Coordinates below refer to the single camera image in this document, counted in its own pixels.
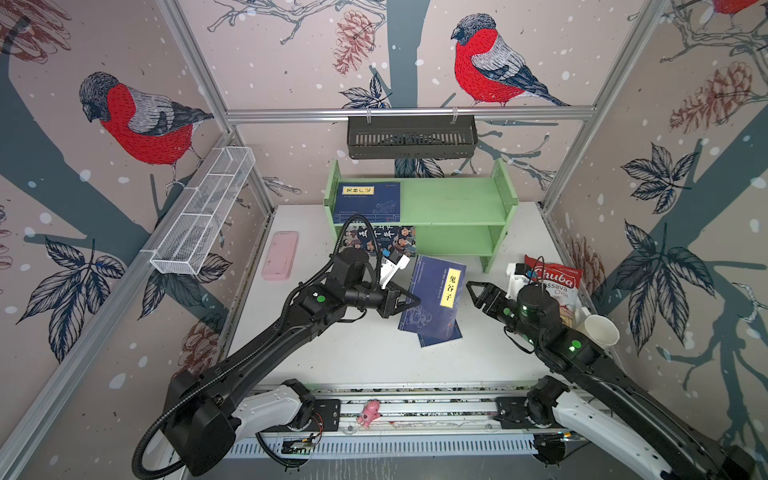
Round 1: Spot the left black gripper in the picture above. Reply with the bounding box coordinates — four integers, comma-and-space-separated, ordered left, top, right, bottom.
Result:
344, 278, 421, 318

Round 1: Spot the navy booklet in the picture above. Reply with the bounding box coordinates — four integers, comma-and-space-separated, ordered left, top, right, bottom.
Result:
418, 321, 462, 348
332, 182, 401, 224
398, 255, 466, 337

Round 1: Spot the illustrated Chinese history book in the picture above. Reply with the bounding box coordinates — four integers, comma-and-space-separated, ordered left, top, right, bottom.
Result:
342, 223, 416, 257

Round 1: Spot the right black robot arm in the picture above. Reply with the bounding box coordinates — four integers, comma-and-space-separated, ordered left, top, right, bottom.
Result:
466, 281, 755, 479

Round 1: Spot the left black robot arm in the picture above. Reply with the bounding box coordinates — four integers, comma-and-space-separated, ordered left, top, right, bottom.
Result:
131, 243, 420, 479

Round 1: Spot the red Chuba chips bag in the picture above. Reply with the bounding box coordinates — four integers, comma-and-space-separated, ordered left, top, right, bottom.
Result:
525, 256, 583, 327

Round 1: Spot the green wooden shelf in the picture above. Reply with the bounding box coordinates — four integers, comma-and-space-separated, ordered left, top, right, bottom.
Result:
323, 160, 520, 273

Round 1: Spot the pink pig toy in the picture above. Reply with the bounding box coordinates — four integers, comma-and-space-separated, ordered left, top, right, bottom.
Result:
356, 400, 381, 429

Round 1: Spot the pink pencil case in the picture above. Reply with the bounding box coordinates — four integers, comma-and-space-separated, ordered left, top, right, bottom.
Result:
262, 231, 299, 281

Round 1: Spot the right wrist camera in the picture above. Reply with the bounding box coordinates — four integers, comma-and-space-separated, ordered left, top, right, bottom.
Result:
506, 263, 534, 300

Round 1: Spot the aluminium mounting rail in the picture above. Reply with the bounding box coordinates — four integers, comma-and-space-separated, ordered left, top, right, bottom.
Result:
170, 383, 667, 438

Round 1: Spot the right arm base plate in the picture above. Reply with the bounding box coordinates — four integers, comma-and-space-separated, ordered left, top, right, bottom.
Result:
492, 396, 560, 430

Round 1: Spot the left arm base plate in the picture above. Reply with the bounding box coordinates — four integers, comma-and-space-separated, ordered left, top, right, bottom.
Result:
265, 399, 341, 433

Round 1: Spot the black hanging wire basket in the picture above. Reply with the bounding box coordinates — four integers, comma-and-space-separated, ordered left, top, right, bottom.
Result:
347, 115, 478, 160

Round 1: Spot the white mesh wall tray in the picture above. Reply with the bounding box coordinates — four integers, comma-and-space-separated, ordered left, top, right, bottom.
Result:
150, 146, 255, 275

